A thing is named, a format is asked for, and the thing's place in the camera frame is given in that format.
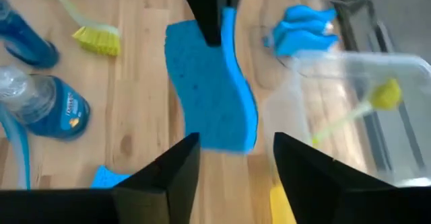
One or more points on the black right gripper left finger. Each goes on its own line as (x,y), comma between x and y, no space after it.
(101,207)

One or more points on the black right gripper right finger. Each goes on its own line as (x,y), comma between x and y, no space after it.
(336,200)

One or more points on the blue and white dish brush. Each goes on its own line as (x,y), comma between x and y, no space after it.
(18,143)

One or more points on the blue dish soap bottle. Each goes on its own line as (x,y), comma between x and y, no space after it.
(30,45)
(64,116)

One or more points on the clear plastic storage bin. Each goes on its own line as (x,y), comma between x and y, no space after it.
(353,69)

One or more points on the yellow-green dish brush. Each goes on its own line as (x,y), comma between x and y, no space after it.
(97,40)
(385,94)

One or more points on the yellow plastic bin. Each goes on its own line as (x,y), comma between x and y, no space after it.
(281,207)

